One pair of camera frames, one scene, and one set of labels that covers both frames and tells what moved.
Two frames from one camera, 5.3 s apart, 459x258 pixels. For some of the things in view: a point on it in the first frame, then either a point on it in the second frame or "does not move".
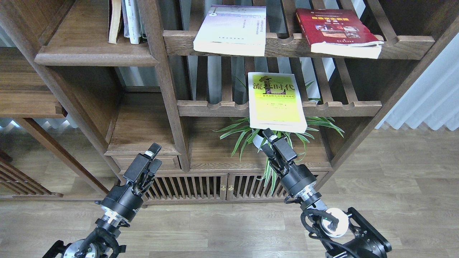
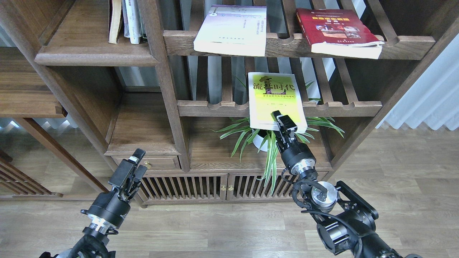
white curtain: x=434 y=99 does not move
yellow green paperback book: x=275 y=102 does not move
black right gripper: x=294 y=178 → x=297 y=158
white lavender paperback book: x=239 y=30 does not move
